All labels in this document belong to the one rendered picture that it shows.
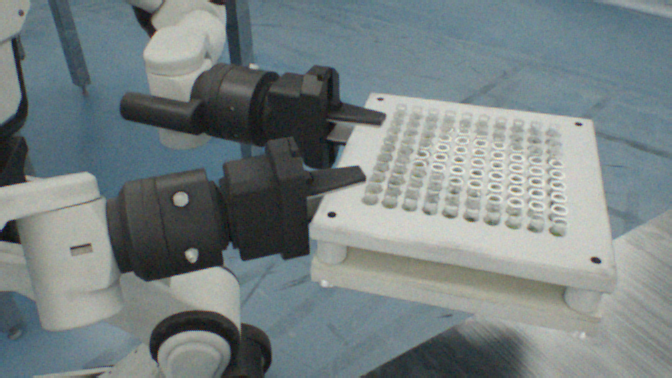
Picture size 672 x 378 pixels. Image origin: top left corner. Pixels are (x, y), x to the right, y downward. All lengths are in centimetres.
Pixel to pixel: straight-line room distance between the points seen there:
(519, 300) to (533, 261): 5
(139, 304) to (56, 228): 46
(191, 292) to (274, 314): 82
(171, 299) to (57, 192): 47
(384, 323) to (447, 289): 123
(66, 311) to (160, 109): 26
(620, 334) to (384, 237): 33
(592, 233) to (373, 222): 18
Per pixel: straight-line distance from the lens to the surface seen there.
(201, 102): 67
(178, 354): 96
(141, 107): 70
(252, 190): 49
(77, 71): 300
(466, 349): 65
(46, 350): 185
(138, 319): 98
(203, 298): 97
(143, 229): 49
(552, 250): 50
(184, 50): 71
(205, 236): 49
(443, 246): 48
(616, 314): 74
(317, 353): 167
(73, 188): 51
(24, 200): 49
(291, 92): 63
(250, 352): 143
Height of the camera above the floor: 132
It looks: 37 degrees down
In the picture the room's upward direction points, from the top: straight up
